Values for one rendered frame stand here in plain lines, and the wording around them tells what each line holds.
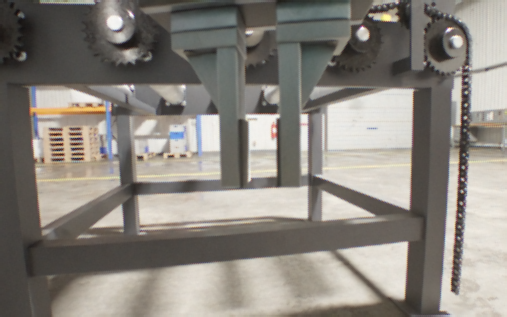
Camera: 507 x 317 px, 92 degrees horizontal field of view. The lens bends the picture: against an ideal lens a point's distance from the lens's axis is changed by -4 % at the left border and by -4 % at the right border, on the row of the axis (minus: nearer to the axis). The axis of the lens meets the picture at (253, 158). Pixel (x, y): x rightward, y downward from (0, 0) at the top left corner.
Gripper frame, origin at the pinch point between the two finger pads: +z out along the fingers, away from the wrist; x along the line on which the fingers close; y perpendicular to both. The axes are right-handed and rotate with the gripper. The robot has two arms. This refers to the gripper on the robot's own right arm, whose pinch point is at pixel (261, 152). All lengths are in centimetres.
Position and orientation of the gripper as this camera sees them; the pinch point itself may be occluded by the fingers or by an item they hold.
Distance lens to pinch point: 15.8
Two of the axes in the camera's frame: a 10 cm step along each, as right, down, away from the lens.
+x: 9.9, -0.1, -1.4
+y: -1.4, 0.9, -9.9
